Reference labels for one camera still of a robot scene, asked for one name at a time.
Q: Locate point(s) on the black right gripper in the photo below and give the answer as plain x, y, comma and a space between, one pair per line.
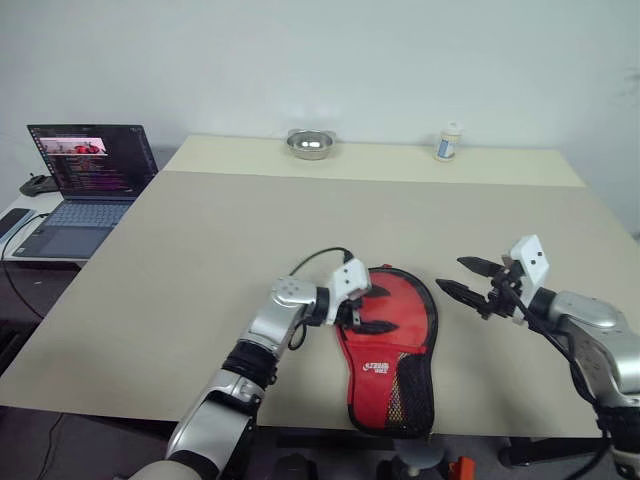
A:
505, 300

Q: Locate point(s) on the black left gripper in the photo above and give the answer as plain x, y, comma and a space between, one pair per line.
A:
351, 314

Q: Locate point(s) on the red black paddle case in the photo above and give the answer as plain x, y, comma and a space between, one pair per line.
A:
380, 370

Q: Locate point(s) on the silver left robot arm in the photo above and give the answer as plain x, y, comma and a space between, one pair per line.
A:
270, 325

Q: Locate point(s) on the small white pill bottle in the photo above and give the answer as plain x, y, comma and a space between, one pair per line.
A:
446, 146

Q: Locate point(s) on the small steel bowl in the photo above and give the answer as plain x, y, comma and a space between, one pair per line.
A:
310, 146

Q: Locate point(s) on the small red object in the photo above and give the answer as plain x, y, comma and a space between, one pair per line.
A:
461, 469

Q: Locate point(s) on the open grey laptop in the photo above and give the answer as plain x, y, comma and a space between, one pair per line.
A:
95, 160

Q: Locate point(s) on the dark handheld controller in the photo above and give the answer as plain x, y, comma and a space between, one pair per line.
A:
37, 186

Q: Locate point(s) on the black smartphone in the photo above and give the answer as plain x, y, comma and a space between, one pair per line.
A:
12, 220

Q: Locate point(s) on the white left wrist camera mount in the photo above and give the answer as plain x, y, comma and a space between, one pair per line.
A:
350, 282

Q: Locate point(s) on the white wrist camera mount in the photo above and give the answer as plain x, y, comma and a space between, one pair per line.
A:
350, 282
532, 260

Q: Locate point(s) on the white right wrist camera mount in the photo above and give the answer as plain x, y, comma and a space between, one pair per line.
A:
532, 260

